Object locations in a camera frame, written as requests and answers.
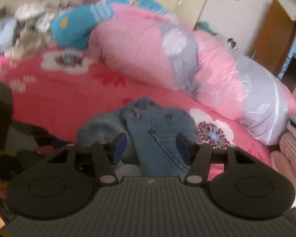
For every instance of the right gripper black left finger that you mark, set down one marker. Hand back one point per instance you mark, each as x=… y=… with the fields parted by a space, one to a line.
x=64 y=182

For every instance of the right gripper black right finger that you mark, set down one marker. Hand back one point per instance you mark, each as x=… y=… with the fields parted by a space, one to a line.
x=235 y=181

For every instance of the blue denim jeans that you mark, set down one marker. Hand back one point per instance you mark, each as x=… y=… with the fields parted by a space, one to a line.
x=151 y=138

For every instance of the stack of folded pink clothes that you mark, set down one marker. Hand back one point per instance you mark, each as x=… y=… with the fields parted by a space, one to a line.
x=284 y=160

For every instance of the red floral bed blanket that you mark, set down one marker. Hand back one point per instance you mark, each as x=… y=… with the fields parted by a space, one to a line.
x=46 y=99

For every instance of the brown wooden door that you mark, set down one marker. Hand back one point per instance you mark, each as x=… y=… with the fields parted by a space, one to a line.
x=274 y=38

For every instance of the pink floral duvet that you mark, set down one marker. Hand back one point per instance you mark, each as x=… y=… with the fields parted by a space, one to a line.
x=152 y=48

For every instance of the white grey patterned blanket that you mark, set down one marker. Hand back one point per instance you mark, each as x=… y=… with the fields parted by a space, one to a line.
x=33 y=29

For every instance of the light blue sweatshirt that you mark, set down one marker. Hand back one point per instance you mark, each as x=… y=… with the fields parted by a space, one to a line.
x=7 y=29

